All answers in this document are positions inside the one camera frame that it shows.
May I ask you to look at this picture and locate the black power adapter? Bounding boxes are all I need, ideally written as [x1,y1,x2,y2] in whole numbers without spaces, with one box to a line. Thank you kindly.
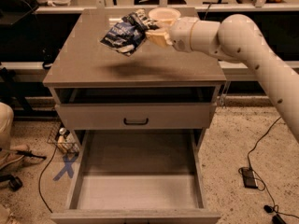
[241,168,258,189]

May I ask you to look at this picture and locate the black floor cable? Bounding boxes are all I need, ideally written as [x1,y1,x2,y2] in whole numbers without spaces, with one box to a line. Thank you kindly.
[237,115,299,220]
[37,145,59,214]

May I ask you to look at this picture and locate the wire basket with items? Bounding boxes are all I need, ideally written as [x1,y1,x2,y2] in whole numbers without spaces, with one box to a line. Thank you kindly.
[47,120,80,154]

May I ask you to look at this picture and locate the black floor cable right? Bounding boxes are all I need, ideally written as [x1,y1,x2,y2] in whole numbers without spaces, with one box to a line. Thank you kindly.
[237,115,299,220]

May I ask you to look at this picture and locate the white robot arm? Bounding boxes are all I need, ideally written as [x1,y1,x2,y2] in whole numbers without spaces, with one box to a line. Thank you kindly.
[149,14,299,141]

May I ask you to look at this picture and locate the black chair caster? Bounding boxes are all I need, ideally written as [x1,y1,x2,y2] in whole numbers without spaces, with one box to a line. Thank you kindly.
[0,175,22,191]

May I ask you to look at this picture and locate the grey drawer cabinet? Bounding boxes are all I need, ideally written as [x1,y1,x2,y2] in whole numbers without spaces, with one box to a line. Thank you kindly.
[42,7,227,224]

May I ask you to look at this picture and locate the person leg beige trousers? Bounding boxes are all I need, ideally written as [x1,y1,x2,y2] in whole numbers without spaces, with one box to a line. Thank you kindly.
[0,102,30,173]

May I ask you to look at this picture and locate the white bowl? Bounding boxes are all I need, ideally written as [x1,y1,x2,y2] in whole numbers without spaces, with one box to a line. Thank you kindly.
[149,7,181,24]

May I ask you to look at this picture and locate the black floor cable left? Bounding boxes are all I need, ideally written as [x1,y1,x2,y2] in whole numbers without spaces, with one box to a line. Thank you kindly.
[37,145,59,214]

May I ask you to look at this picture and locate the blue kettle chip bag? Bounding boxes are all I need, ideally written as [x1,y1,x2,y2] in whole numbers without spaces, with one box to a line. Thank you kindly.
[100,9,158,56]

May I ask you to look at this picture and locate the closed grey top drawer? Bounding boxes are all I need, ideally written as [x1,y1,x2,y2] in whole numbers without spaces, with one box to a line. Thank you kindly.
[56,104,216,130]

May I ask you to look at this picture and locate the black plug connector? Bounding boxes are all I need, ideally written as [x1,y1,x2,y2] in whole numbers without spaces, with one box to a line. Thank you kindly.
[263,205,287,224]

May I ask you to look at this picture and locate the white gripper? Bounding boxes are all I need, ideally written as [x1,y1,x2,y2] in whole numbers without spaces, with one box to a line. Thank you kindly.
[146,17,199,52]

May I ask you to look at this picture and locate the open grey middle drawer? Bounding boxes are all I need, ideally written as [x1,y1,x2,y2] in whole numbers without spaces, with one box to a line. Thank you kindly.
[51,130,221,224]

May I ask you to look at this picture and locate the black drawer handle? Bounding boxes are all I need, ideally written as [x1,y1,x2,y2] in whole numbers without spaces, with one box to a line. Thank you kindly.
[123,118,149,126]

